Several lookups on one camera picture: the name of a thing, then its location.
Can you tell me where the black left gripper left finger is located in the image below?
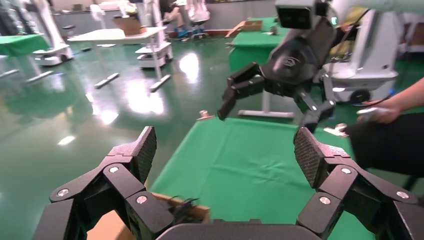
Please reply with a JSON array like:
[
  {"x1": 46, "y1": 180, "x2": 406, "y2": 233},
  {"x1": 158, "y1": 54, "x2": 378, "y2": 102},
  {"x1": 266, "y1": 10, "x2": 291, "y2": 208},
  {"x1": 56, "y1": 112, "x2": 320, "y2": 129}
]
[{"x1": 32, "y1": 125, "x2": 175, "y2": 240}]

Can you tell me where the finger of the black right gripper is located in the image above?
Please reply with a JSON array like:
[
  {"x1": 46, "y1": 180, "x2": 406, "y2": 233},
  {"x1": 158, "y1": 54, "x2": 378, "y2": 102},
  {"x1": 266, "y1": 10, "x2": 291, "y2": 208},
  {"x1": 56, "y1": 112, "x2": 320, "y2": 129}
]
[
  {"x1": 294, "y1": 74, "x2": 336, "y2": 134},
  {"x1": 216, "y1": 61, "x2": 267, "y2": 121}
]

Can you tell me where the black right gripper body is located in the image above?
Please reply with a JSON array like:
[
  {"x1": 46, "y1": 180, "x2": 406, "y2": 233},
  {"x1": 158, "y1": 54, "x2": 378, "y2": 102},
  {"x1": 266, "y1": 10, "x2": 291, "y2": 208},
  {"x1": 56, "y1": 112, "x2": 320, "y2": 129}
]
[{"x1": 260, "y1": 19, "x2": 337, "y2": 98}]

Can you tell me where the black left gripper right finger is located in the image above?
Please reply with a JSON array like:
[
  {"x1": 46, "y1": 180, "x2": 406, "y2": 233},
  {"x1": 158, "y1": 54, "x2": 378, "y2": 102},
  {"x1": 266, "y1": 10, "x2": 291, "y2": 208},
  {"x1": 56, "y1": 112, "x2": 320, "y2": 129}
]
[{"x1": 293, "y1": 127, "x2": 424, "y2": 240}]

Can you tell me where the white handheld controller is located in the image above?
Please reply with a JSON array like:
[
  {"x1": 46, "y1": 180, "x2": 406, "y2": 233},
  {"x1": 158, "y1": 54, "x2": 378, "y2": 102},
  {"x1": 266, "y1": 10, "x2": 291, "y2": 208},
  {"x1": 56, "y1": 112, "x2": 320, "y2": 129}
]
[{"x1": 356, "y1": 106, "x2": 392, "y2": 122}]

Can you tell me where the black power cord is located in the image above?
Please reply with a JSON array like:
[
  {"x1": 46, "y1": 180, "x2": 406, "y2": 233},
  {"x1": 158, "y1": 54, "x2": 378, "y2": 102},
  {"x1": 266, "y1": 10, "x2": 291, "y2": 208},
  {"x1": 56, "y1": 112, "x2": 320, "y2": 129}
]
[{"x1": 167, "y1": 196, "x2": 201, "y2": 225}]

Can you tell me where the bare person forearm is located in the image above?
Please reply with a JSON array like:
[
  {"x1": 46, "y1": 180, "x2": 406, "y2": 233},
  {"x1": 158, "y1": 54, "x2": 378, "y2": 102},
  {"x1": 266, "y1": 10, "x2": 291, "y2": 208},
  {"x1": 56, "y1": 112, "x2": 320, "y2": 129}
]
[{"x1": 385, "y1": 77, "x2": 424, "y2": 115}]

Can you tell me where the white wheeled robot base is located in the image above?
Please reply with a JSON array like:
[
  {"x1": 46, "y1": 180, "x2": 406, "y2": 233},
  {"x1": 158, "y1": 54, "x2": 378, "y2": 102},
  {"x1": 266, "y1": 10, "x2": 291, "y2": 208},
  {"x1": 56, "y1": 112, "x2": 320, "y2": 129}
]
[
  {"x1": 322, "y1": 9, "x2": 400, "y2": 104},
  {"x1": 33, "y1": 0, "x2": 74, "y2": 67},
  {"x1": 135, "y1": 0, "x2": 174, "y2": 69}
]

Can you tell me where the open brown cardboard box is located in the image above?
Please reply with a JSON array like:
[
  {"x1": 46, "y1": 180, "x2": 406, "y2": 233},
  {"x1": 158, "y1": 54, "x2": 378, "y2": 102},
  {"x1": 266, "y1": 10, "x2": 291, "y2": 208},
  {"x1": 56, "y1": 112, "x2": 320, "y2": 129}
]
[{"x1": 86, "y1": 192, "x2": 212, "y2": 240}]

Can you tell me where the small brown cardboard box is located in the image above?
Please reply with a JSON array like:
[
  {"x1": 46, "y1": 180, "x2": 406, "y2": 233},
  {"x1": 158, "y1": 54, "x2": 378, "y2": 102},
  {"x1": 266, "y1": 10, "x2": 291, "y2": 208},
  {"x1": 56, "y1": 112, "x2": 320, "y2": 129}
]
[{"x1": 112, "y1": 16, "x2": 147, "y2": 36}]

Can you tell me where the bare person hand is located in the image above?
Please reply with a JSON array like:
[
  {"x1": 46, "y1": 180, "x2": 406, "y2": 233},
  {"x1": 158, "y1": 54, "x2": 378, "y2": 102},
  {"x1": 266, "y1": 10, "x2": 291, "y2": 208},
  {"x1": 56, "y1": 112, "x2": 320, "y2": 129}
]
[{"x1": 357, "y1": 98, "x2": 404, "y2": 125}]

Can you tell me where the white stand with foot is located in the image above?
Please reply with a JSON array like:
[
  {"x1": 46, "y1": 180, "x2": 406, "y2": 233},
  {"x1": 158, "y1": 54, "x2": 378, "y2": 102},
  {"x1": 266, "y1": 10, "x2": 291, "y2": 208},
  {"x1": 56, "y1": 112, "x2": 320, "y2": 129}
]
[{"x1": 237, "y1": 91, "x2": 295, "y2": 119}]

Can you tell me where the green covered table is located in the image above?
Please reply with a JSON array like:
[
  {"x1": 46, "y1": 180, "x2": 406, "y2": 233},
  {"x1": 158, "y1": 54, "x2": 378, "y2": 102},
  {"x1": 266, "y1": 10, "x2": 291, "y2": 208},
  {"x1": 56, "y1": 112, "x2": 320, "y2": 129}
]
[
  {"x1": 229, "y1": 17, "x2": 289, "y2": 72},
  {"x1": 0, "y1": 34, "x2": 51, "y2": 57}
]

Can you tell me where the wooden tray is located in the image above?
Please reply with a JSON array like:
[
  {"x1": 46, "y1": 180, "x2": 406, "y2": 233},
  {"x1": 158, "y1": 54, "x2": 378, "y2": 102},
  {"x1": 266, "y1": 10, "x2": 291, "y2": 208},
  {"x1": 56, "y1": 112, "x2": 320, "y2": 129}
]
[{"x1": 225, "y1": 19, "x2": 264, "y2": 38}]

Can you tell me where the green table cloth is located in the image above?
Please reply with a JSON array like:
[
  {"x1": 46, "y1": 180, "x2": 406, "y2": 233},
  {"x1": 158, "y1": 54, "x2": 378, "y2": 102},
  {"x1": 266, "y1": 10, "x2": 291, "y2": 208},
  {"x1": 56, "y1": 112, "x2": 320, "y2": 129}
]
[{"x1": 149, "y1": 117, "x2": 377, "y2": 240}]

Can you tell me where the grey metal table leg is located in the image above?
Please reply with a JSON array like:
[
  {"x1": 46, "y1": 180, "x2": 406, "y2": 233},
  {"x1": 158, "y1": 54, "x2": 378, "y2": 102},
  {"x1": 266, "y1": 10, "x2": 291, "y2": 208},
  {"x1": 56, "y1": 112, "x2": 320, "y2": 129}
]
[
  {"x1": 25, "y1": 70, "x2": 55, "y2": 84},
  {"x1": 149, "y1": 36, "x2": 172, "y2": 93},
  {"x1": 94, "y1": 72, "x2": 120, "y2": 90},
  {"x1": 0, "y1": 68, "x2": 19, "y2": 79}
]

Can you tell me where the person in white clothes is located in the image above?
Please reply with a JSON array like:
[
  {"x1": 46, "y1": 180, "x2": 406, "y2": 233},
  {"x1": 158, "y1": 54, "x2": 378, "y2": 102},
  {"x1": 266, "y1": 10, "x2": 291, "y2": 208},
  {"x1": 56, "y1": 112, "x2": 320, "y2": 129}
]
[{"x1": 183, "y1": 0, "x2": 211, "y2": 27}]

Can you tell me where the white table top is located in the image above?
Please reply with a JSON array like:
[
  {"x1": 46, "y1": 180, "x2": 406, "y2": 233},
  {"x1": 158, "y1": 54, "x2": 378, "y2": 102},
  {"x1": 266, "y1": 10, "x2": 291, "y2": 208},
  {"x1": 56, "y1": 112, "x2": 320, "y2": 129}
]
[{"x1": 67, "y1": 26, "x2": 168, "y2": 46}]

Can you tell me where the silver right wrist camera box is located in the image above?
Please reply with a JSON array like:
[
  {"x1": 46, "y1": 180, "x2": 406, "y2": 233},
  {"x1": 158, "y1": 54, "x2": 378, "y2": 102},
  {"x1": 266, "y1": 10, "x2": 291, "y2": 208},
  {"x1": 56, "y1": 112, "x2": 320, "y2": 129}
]
[{"x1": 274, "y1": 0, "x2": 332, "y2": 31}]

